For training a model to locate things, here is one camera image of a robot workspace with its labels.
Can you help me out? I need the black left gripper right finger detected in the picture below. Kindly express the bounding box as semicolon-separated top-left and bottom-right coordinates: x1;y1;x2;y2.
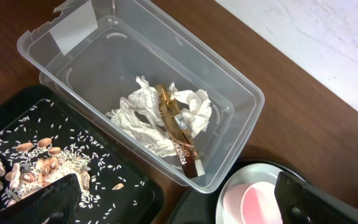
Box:
274;172;358;223

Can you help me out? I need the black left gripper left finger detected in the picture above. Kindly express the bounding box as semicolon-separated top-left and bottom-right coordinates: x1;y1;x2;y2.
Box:
0;174;81;224

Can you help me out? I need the pink plastic cup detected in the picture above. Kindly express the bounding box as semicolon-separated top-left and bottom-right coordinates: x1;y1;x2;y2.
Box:
223;182;283;224

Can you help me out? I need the light grey round plate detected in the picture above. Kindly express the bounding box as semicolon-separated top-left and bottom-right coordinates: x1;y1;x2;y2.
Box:
215;162;307;224

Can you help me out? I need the brown gold coffee sachet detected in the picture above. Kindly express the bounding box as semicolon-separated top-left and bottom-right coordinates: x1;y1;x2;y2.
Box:
155;84;205;179

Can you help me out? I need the white paper napkin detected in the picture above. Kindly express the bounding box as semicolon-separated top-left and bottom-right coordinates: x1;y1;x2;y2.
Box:
106;77;212;157

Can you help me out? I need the clear plastic waste bin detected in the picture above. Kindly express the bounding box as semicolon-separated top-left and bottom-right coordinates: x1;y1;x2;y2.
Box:
17;0;264;194

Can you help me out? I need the black rectangular food tray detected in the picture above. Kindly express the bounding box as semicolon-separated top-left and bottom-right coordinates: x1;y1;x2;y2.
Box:
0;85;163;223

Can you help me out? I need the round black serving tray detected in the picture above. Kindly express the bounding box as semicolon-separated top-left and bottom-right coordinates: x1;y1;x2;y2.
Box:
167;159;302;224

